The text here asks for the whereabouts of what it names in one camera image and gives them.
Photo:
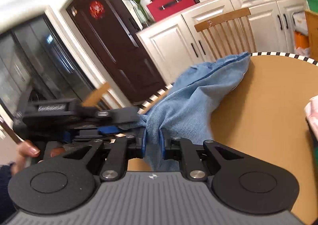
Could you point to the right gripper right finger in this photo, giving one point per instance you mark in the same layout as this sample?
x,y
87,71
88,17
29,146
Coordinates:
x,y
196,162

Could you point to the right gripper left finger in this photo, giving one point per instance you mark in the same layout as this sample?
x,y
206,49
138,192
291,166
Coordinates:
x,y
102,154

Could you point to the light blue denim jeans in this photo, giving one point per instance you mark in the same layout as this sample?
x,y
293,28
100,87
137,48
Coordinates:
x,y
186,110

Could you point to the person's left hand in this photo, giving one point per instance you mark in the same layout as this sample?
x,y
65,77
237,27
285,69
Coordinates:
x,y
24,151

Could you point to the wooden chair by door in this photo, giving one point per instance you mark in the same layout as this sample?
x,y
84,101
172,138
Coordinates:
x,y
97,95

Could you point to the black glass sliding door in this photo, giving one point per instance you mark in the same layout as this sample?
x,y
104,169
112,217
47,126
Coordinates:
x,y
33,56

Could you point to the dark brown wooden door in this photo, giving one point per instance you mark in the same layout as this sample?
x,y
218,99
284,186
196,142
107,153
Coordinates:
x,y
113,40

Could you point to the white sideboard cabinet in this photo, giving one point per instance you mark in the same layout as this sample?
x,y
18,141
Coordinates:
x,y
174,44

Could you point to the red round door ornament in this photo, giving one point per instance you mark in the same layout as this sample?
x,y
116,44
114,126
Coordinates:
x,y
96,9

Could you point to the folded pink garment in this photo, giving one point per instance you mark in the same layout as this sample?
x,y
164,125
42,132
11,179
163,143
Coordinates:
x,y
312,115

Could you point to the wooden chair by cabinet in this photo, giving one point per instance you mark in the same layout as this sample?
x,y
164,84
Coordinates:
x,y
228,34

